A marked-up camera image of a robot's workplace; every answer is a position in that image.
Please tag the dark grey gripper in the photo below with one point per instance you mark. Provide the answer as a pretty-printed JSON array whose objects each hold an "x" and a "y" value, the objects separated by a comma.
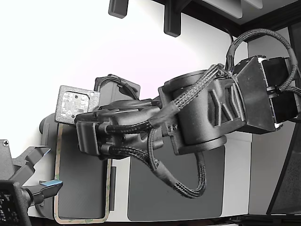
[{"x": 5, "y": 162}]

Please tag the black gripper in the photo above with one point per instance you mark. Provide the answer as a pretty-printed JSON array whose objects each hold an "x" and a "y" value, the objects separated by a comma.
[{"x": 110, "y": 93}]

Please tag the beige rectangular adhesive frame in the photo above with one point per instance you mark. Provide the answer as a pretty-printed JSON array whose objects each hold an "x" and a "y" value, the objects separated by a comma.
[{"x": 57, "y": 164}]

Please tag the grey plastic holder tray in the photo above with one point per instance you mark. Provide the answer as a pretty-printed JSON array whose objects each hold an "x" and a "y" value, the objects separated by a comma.
[{"x": 80, "y": 183}]

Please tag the dark grey mat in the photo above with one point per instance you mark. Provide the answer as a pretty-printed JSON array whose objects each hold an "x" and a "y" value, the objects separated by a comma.
[{"x": 145, "y": 200}]

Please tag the light grey panel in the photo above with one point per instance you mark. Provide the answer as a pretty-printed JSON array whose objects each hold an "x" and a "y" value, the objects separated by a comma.
[{"x": 225, "y": 5}]

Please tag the dark tinted side panel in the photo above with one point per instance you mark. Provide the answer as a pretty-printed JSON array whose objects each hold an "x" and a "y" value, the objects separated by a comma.
[{"x": 289, "y": 176}]

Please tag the black camera module with mount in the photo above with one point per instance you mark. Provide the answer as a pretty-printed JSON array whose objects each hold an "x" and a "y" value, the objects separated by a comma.
[{"x": 11, "y": 202}]

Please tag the small dark grey bracket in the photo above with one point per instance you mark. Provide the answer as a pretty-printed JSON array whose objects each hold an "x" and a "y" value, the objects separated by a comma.
[{"x": 117, "y": 8}]

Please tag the long dark grey bracket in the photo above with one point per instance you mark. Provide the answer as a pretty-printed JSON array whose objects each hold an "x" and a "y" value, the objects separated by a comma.
[{"x": 171, "y": 21}]

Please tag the black enclosure frame beam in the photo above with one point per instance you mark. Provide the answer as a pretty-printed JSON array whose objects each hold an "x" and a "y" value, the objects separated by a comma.
[{"x": 258, "y": 21}]

